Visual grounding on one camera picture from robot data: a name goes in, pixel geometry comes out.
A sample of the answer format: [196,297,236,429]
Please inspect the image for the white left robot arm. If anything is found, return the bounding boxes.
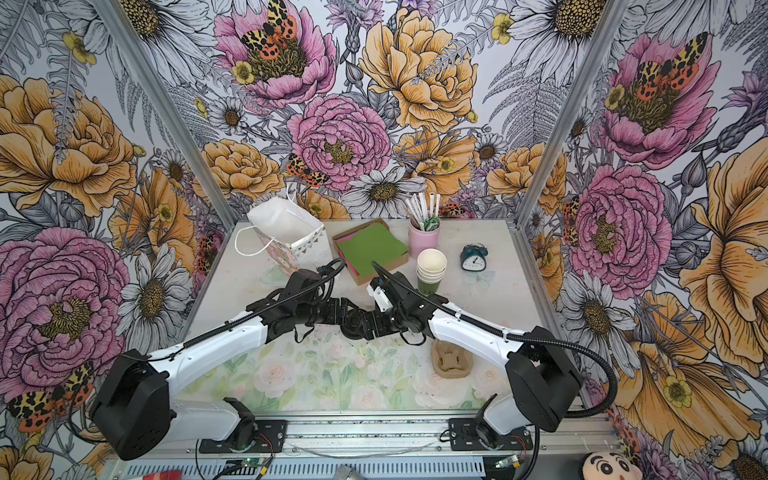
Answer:
[91,270,376,460]

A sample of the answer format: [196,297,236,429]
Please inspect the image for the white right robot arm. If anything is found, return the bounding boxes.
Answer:
[364,273,583,448]

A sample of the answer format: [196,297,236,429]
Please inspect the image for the stack of paper cups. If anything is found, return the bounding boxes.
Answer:
[417,249,448,295]

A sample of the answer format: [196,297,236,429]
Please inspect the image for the white floral gift bag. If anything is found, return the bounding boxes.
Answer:
[234,197,333,276]

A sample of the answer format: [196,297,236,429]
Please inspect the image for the brown cardboard cup carrier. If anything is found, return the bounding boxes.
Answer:
[430,340,474,379]

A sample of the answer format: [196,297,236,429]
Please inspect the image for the pink cup holder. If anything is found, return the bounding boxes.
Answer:
[408,221,440,259]

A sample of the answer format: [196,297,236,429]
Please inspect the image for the teal alarm clock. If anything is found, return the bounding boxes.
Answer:
[460,244,488,272]

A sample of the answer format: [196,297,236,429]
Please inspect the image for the cartoon plush toy head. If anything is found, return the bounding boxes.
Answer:
[579,452,643,480]

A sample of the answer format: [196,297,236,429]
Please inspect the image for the aluminium front rail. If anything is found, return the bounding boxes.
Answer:
[101,410,621,479]

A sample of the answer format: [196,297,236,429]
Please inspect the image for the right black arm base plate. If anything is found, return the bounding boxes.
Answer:
[441,417,533,452]

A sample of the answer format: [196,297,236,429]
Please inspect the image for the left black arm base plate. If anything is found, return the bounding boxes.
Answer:
[198,419,288,454]

